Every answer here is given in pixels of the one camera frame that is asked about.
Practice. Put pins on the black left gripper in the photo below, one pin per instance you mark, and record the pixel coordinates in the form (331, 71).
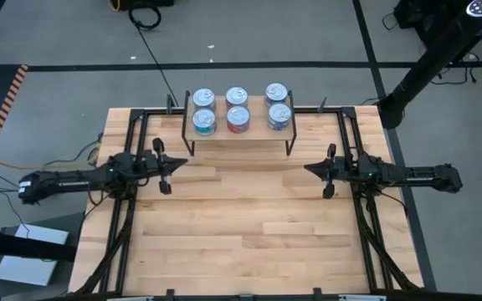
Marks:
(157, 165)

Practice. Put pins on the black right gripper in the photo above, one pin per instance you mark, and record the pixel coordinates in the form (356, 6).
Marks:
(337, 169)

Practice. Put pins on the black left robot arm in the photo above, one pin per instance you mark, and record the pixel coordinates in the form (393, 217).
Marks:
(78, 180)

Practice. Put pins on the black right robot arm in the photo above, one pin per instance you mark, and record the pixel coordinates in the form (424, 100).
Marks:
(412, 175)

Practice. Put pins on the wooden shelf with black legs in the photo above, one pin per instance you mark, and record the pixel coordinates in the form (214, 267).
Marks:
(258, 125)

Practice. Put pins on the black tower fan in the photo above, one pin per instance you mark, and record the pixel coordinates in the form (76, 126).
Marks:
(433, 54)

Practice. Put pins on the black floor box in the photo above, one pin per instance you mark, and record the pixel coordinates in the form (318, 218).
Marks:
(149, 2)

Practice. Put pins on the black metal beam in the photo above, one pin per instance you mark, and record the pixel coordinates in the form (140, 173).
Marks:
(15, 246)

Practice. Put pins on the black equipment case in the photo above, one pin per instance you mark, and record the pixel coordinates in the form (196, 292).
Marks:
(416, 16)

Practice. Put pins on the black frame clamp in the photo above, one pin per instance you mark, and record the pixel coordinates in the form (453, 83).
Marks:
(170, 103)
(317, 294)
(170, 294)
(322, 105)

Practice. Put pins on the black metal table frame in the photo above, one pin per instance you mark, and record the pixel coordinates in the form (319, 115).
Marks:
(136, 113)

